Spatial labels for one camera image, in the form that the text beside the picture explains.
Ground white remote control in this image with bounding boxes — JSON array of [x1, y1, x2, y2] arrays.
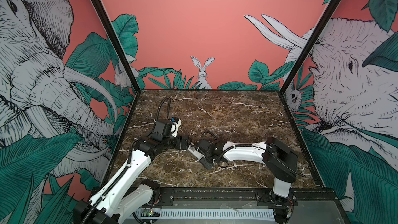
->
[[188, 146, 205, 161]]

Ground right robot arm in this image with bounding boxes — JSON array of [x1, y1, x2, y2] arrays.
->
[[188, 137, 299, 205]]

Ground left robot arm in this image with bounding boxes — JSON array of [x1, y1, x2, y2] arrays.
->
[[73, 117, 191, 224]]

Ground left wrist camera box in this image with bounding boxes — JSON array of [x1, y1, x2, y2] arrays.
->
[[171, 116, 182, 137]]

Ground right black corrugated cable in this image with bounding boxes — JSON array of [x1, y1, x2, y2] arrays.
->
[[203, 130, 218, 147]]

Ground black corrugated cable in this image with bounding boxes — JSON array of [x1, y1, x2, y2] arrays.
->
[[155, 97, 172, 122], [203, 130, 218, 147]]

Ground left black corrugated cable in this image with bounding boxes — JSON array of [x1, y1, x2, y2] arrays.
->
[[155, 97, 172, 122]]

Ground white slotted cable duct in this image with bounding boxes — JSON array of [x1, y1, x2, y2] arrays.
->
[[134, 208, 275, 221]]

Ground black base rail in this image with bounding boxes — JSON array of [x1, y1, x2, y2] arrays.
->
[[151, 187, 338, 207]]

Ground left black frame post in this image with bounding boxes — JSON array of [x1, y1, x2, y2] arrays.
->
[[77, 0, 141, 93]]

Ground black frame post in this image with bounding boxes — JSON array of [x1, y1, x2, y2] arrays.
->
[[279, 0, 357, 94], [77, 0, 141, 93]]

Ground right black frame post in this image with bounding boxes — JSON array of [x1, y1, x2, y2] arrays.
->
[[279, 0, 357, 94]]

